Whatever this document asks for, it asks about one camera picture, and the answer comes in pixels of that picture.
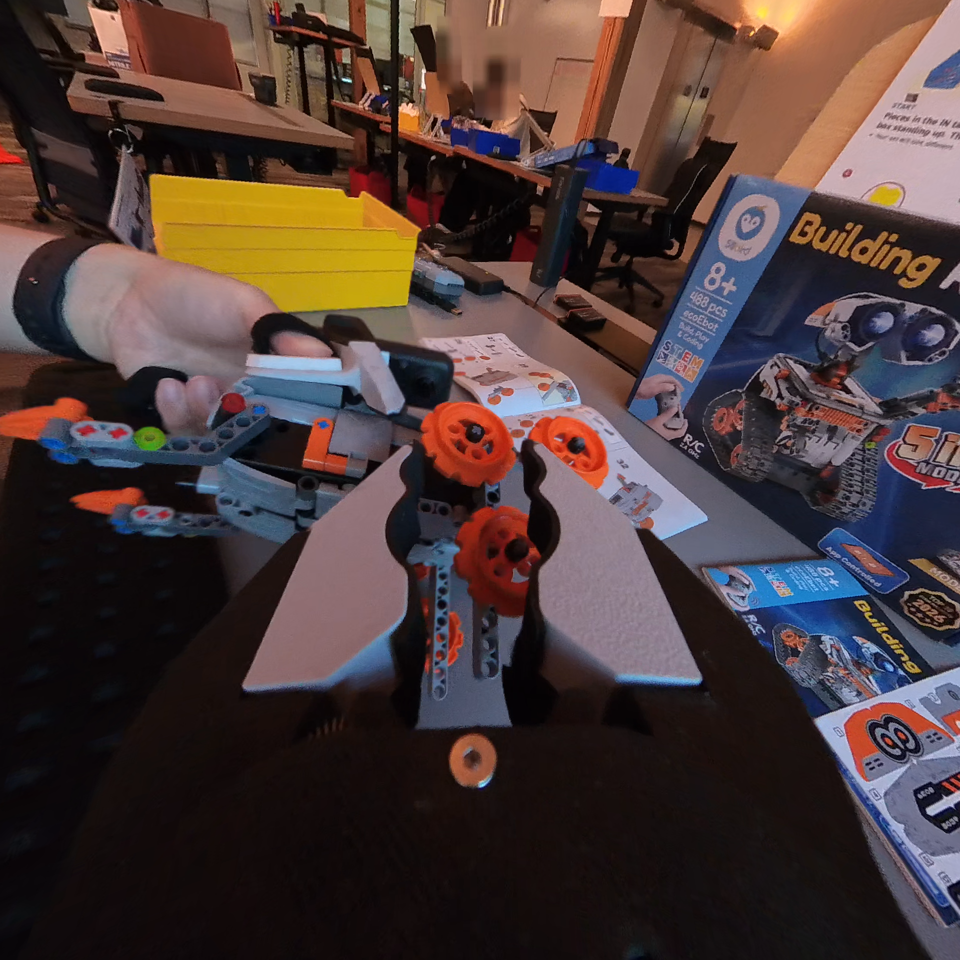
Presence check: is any brown-edged grey desk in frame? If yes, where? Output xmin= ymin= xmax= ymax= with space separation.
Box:
xmin=480 ymin=258 xmax=669 ymax=376

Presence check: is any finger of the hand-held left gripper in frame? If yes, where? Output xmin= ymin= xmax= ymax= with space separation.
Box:
xmin=346 ymin=341 xmax=411 ymax=419

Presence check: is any white instruction sign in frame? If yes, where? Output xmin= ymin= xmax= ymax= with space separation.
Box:
xmin=813 ymin=0 xmax=960 ymax=222

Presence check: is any black office chair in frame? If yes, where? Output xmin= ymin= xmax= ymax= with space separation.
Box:
xmin=592 ymin=138 xmax=740 ymax=301

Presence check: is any white open instruction booklet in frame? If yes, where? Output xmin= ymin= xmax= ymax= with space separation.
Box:
xmin=420 ymin=332 xmax=708 ymax=540

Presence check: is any dark upright panel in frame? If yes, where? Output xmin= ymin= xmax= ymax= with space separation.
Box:
xmin=528 ymin=165 xmax=590 ymax=290

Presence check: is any white hanging sheet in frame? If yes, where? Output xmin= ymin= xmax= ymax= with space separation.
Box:
xmin=108 ymin=146 xmax=159 ymax=252

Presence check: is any long wooden table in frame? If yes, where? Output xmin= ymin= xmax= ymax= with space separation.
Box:
xmin=330 ymin=97 xmax=669 ymax=211

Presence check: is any blue instruction booklet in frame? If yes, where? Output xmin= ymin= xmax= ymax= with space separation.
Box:
xmin=701 ymin=558 xmax=946 ymax=717

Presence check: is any black wristband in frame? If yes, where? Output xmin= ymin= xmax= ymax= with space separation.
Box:
xmin=11 ymin=236 xmax=102 ymax=361

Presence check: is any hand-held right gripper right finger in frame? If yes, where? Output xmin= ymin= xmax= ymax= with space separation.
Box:
xmin=502 ymin=438 xmax=705 ymax=725

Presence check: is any robot sticker sheet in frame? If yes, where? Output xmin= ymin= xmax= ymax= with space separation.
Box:
xmin=813 ymin=660 xmax=960 ymax=927

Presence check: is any person's left forearm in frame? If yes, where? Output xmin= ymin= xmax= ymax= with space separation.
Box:
xmin=0 ymin=223 xmax=91 ymax=361

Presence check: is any black power adapter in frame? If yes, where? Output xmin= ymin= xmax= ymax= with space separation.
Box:
xmin=442 ymin=255 xmax=507 ymax=297

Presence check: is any grey battery box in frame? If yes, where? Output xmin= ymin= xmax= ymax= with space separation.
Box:
xmin=411 ymin=251 xmax=468 ymax=309

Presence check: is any person's left hand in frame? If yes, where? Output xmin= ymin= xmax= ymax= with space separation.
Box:
xmin=66 ymin=243 xmax=335 ymax=438

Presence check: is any blue toy kit box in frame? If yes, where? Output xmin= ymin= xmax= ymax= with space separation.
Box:
xmin=626 ymin=174 xmax=960 ymax=646

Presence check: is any grey work table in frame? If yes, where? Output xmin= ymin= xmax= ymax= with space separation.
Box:
xmin=67 ymin=71 xmax=354 ymax=151

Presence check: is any cardboard box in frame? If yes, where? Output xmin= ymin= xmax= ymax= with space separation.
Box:
xmin=116 ymin=0 xmax=245 ymax=91

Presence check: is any grey orange building-block robot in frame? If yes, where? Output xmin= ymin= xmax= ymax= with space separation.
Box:
xmin=0 ymin=386 xmax=612 ymax=702

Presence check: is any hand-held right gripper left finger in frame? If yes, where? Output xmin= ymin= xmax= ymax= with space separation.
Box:
xmin=241 ymin=442 xmax=421 ymax=725

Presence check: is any yellow plastic bin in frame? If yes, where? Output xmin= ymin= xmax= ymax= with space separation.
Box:
xmin=148 ymin=174 xmax=421 ymax=312

